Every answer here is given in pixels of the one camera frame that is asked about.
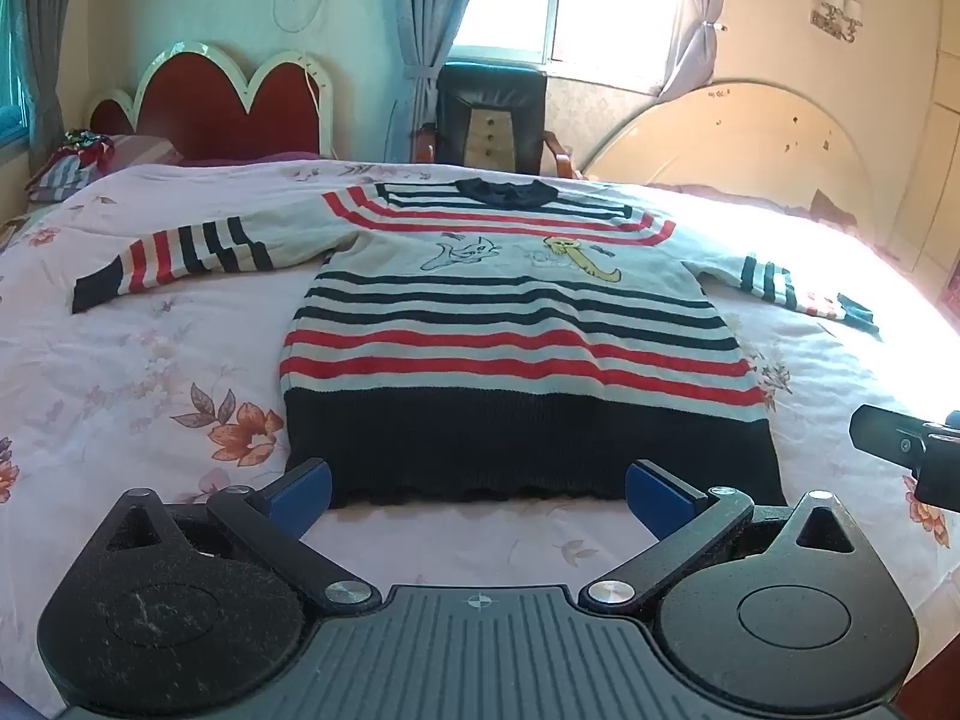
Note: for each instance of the colourful ribbon bundle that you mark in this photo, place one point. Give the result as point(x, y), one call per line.
point(88, 146)

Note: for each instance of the blue curtain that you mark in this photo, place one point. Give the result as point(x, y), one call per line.
point(435, 7)

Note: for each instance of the bright window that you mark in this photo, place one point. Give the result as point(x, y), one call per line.
point(600, 0)

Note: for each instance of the striped pillow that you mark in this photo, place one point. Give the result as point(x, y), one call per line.
point(67, 176)

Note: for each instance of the magenta pillow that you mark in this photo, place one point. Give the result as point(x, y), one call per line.
point(255, 157)

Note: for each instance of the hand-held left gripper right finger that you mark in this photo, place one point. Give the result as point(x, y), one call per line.
point(660, 499)

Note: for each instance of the grey curtain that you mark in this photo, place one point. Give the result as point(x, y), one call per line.
point(52, 52)

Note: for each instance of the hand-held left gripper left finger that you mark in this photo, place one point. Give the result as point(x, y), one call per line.
point(300, 496)

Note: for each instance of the black leather armchair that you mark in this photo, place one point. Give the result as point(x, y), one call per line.
point(457, 112)

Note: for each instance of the lilac curtain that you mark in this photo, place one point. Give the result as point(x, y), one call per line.
point(694, 22)

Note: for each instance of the beige arched headboard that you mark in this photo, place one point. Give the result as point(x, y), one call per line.
point(712, 142)

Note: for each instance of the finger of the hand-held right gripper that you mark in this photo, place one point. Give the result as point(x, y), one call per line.
point(885, 435)
point(941, 476)

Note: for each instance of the floral pink bedsheet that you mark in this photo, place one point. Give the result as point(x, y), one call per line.
point(150, 345)

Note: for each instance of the striped knit sweater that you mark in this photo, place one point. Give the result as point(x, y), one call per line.
point(487, 360)

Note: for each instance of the cream wardrobe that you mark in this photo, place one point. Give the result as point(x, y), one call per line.
point(930, 165)

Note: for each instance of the wall lamp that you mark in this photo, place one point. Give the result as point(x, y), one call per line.
point(838, 15)

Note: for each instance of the side window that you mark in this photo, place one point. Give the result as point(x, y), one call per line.
point(11, 52)

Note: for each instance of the small cream drawer cabinet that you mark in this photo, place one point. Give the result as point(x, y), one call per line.
point(489, 139)

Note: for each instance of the red scalloped headboard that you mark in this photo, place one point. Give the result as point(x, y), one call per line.
point(195, 112)

